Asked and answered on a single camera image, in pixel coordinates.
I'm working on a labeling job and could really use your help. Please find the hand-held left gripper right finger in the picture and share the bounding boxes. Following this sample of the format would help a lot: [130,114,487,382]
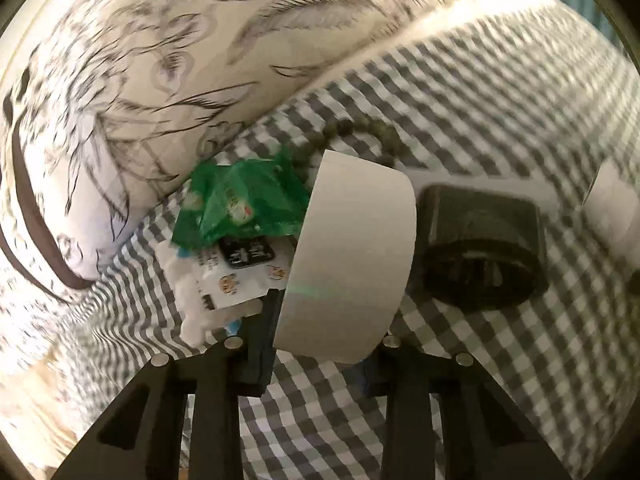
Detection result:
[362,335,573,480]

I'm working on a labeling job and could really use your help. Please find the floral printed pillow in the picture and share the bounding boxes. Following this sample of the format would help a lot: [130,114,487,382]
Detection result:
[0,0,511,306]

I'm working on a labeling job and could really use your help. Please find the black tape roll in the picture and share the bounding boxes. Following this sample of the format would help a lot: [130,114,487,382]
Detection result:
[410,185,550,308]

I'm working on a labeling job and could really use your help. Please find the green and white box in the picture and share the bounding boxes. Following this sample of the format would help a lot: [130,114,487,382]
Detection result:
[580,160,636,246]

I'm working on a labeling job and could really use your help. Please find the white tape roll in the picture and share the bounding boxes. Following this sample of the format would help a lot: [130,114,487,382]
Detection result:
[272,149,417,365]

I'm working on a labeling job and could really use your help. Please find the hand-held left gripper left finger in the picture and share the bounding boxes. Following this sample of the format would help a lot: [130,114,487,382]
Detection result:
[52,287,283,480]

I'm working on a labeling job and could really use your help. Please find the white snack packet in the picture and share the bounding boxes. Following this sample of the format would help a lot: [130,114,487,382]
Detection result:
[160,235,296,346]

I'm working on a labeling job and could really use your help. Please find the grey checked cloth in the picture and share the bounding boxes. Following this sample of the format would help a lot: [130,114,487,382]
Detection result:
[0,0,640,480]

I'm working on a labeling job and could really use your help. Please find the green plastic wrapper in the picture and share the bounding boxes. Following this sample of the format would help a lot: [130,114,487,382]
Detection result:
[171,152,313,250]

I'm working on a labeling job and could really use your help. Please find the dark bead bracelet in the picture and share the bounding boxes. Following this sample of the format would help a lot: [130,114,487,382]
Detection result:
[295,119,401,168]

